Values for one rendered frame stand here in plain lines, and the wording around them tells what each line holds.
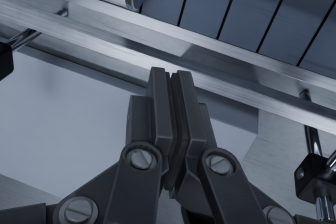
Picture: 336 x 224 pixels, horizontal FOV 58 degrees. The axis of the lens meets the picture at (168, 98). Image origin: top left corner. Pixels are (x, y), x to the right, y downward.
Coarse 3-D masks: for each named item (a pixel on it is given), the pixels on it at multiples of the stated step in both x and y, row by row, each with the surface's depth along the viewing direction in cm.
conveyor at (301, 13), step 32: (160, 0) 27; (192, 0) 27; (224, 0) 26; (256, 0) 25; (288, 0) 25; (320, 0) 24; (224, 32) 28; (256, 32) 27; (288, 32) 26; (320, 32) 25; (320, 64) 27
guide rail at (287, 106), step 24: (0, 0) 23; (24, 24) 23; (48, 24) 22; (72, 24) 22; (96, 48) 22; (120, 48) 22; (144, 48) 22; (192, 72) 21; (216, 72) 22; (240, 96) 21; (264, 96) 21; (288, 96) 21; (312, 120) 21
